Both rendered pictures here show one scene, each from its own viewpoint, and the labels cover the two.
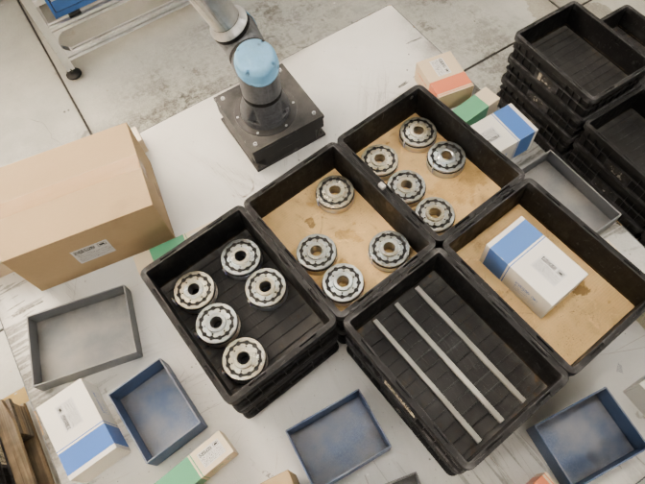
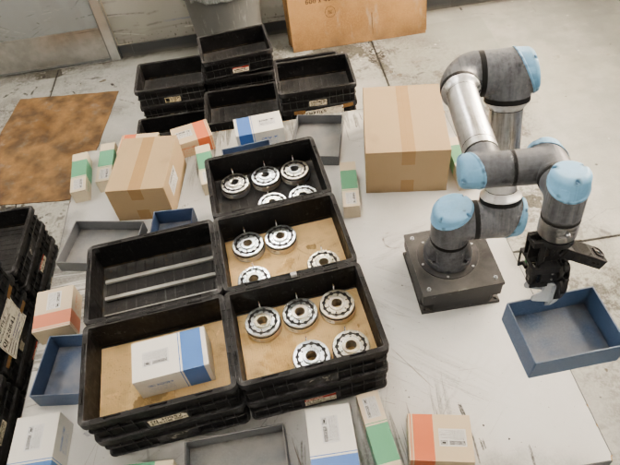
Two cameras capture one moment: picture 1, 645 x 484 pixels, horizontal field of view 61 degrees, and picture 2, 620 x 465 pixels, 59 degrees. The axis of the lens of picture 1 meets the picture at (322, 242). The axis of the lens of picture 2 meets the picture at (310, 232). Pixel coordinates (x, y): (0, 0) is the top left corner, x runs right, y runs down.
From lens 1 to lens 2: 1.55 m
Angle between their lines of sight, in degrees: 57
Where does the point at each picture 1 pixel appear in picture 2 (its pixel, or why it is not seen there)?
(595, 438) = (65, 383)
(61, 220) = (378, 112)
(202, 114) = not seen: hidden behind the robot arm
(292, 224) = (316, 235)
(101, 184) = (397, 131)
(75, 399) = (273, 125)
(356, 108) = (444, 351)
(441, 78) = (434, 430)
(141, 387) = not seen: hidden behind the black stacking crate
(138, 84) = not seen: outside the picture
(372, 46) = (535, 404)
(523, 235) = (192, 355)
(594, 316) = (115, 399)
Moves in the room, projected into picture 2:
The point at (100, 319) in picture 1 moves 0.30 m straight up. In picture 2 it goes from (327, 149) to (321, 88)
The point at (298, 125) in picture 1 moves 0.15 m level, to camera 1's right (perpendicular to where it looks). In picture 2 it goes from (420, 274) to (410, 314)
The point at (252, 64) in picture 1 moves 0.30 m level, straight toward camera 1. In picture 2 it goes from (443, 203) to (339, 195)
